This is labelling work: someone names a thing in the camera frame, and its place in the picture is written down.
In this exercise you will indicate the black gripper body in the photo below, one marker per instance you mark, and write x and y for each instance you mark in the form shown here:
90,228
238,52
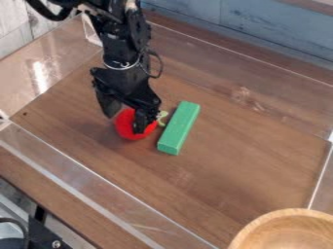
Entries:
128,86

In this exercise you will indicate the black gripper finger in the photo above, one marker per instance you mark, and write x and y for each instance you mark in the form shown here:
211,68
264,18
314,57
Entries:
108,103
141,121

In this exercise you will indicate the red plush strawberry toy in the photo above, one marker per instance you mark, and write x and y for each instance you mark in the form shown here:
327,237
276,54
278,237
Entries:
124,121

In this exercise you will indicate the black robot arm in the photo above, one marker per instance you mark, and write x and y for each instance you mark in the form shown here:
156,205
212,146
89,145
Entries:
120,26

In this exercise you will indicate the green rectangular block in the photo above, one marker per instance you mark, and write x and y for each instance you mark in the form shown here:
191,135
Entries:
177,127

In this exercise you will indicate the wooden bowl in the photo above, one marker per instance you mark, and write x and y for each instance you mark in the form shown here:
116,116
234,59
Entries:
292,228

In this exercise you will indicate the clear acrylic corner bracket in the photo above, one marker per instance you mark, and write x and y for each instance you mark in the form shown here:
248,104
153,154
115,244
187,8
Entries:
89,33

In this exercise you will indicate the clear acrylic enclosure wall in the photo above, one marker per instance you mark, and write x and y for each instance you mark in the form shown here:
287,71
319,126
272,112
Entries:
250,160

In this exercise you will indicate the black clamp with cable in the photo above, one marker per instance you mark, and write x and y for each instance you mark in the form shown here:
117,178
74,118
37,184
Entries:
37,237

